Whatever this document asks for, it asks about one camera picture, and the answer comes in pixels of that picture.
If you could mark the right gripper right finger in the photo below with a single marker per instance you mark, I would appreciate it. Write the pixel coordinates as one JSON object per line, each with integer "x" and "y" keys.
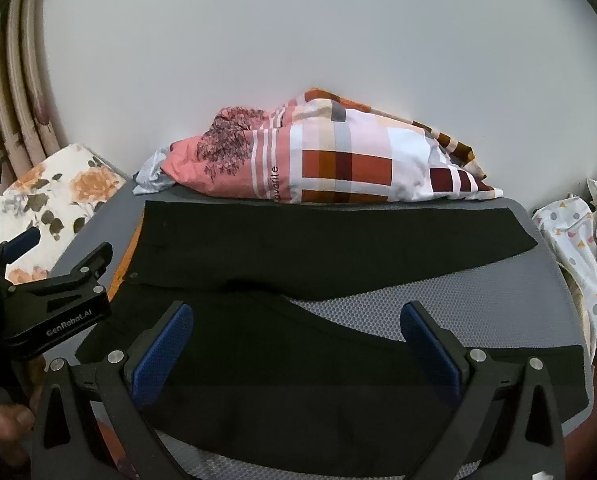
{"x": 508, "y": 407}

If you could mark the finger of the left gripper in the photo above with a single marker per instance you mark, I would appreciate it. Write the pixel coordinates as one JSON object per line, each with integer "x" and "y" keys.
{"x": 80, "y": 281}
{"x": 20, "y": 245}

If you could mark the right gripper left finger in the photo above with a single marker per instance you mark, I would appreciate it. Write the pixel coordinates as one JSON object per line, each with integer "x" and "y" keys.
{"x": 67, "y": 442}

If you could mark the black pants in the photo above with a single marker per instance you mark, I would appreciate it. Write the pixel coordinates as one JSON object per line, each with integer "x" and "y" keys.
{"x": 288, "y": 339}

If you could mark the person's left hand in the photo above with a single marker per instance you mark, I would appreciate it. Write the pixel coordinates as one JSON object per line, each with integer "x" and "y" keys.
{"x": 17, "y": 421}

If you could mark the floral orange rose pillow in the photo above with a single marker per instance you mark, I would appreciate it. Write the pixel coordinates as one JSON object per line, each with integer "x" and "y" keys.
{"x": 57, "y": 197}

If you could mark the light blue striped cloth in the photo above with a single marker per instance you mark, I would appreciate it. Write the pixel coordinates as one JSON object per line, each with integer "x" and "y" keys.
{"x": 151, "y": 178}

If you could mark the grey mesh mattress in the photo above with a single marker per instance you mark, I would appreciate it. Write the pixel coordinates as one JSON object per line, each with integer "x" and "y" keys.
{"x": 478, "y": 289}

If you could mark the beige pleated curtain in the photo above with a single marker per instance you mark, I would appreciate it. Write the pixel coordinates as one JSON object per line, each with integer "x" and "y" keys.
{"x": 27, "y": 136}

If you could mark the white dotted bedsheet pile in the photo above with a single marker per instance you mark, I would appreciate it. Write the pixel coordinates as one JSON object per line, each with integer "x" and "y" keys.
{"x": 569, "y": 227}

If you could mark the pink patchwork folded quilt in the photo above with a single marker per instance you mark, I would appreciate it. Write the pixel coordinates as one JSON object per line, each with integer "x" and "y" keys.
{"x": 322, "y": 149}

